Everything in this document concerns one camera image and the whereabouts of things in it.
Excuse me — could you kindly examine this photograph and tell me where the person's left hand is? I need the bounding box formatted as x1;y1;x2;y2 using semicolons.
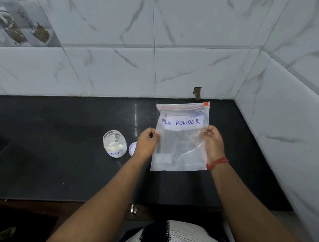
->
132;128;161;162

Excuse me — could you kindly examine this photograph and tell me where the person's right hand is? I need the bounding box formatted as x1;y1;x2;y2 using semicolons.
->
200;125;226;168

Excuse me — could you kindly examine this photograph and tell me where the clear zip bag white label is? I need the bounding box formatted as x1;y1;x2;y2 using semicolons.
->
150;101;210;172

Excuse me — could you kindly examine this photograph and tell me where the person's right forearm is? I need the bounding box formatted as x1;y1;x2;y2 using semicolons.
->
209;161;308;242

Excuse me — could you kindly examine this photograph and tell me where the person's left forearm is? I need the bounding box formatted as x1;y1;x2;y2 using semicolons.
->
47;156;150;242

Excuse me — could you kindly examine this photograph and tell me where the red thread wristband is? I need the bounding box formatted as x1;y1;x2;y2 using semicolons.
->
206;158;229;171

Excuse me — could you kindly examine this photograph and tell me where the clear jar with white powder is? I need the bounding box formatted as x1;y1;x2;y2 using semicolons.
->
103;130;128;158

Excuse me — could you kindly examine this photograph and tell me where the striped black white shirt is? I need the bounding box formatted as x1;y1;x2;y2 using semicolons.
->
125;220;220;242

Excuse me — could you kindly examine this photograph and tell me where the dark wooden cabinet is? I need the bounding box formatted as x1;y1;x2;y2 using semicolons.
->
0;199;155;242

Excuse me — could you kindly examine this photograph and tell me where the decorative picture tile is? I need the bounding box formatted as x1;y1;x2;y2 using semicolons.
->
0;0;62;48

